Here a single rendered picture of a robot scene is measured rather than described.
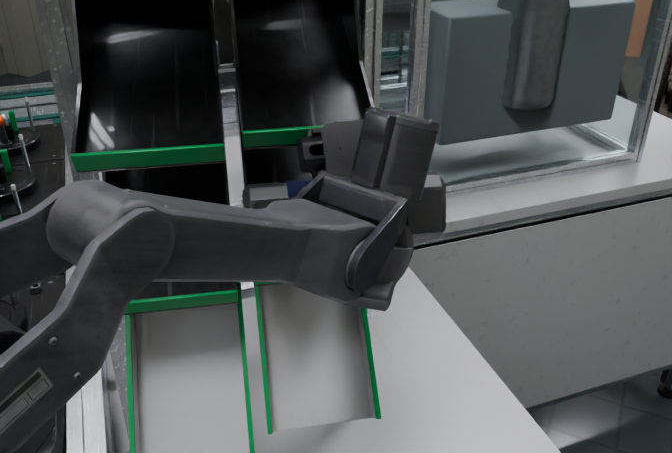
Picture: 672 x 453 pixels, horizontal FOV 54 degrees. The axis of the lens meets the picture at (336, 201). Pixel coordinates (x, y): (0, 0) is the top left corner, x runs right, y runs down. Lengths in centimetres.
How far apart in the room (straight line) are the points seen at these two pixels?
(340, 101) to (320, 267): 30
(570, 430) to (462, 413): 126
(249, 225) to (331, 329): 50
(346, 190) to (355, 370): 41
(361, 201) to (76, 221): 22
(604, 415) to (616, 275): 60
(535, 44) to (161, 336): 107
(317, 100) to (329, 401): 37
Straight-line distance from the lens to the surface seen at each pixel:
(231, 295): 68
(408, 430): 101
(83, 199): 31
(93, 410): 94
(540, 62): 158
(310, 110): 67
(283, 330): 83
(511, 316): 178
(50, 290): 117
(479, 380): 110
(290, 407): 83
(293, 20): 77
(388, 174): 48
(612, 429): 233
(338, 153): 55
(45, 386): 27
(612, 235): 183
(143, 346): 82
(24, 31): 573
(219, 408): 81
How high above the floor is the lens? 160
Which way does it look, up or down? 28 degrees down
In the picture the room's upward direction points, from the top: straight up
